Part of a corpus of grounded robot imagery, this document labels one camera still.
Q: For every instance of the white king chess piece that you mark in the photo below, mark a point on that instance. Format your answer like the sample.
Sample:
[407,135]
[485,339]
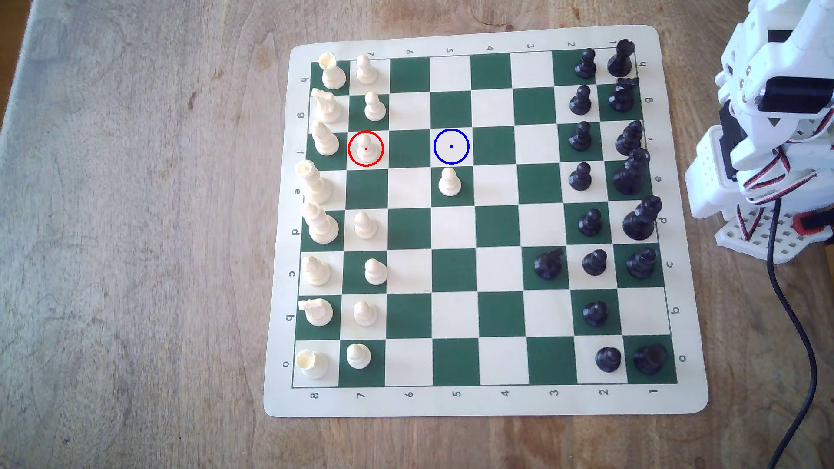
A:
[314,184]

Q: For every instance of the black knight chess piece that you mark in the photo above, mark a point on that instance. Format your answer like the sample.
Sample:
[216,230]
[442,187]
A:
[622,96]
[548,265]

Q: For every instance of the black pawn chess piece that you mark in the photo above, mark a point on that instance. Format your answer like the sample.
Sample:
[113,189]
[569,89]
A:
[595,314]
[580,101]
[608,360]
[590,224]
[585,66]
[580,178]
[580,137]
[594,263]

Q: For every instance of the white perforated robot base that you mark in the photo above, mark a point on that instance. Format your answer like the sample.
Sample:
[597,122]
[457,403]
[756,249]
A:
[785,244]

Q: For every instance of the white pawn chess piece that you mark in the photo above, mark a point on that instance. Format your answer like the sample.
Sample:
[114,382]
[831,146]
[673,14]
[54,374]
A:
[358,357]
[365,226]
[366,70]
[376,273]
[367,151]
[365,314]
[374,108]
[449,183]

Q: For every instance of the orange table clamp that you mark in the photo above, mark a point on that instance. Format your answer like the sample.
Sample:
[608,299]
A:
[811,223]

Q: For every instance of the white knight chess piece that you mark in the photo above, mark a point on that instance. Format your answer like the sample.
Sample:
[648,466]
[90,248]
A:
[326,107]
[317,313]

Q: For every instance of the white queen chess piece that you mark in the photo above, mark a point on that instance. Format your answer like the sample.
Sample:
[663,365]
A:
[320,225]

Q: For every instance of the black queen chess piece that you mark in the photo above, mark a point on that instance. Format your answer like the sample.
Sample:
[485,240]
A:
[640,220]

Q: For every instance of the black rook chess piece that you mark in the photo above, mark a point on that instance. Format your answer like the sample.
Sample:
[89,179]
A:
[649,359]
[620,60]

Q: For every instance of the white rook chess piece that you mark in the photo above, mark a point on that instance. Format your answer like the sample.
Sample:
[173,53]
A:
[333,73]
[312,365]

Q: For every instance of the green and cream chessboard mat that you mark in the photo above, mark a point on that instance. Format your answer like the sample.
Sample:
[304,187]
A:
[410,228]

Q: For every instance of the black king chess piece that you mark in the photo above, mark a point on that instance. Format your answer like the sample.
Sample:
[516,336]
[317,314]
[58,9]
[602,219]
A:
[630,174]

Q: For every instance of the white bishop chess piece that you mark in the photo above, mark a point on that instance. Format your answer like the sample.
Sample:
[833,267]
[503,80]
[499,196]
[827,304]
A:
[324,140]
[316,271]

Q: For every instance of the black bishop chess piece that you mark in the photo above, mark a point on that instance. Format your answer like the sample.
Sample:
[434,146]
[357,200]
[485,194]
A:
[642,264]
[629,139]

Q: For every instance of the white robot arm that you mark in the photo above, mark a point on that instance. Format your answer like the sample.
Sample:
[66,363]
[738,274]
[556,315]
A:
[710,176]

